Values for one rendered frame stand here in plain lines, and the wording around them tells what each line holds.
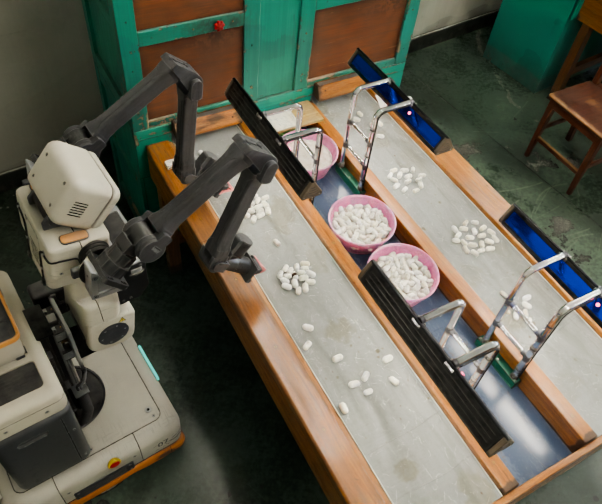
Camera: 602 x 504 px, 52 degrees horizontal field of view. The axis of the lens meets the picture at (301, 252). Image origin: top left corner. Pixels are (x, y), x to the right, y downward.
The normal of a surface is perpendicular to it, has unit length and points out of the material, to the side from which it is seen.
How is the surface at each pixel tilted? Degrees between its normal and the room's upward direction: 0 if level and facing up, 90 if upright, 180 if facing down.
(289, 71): 90
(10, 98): 90
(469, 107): 0
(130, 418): 0
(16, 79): 90
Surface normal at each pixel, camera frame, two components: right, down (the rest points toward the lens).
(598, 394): 0.08, -0.63
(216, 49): 0.48, 0.71
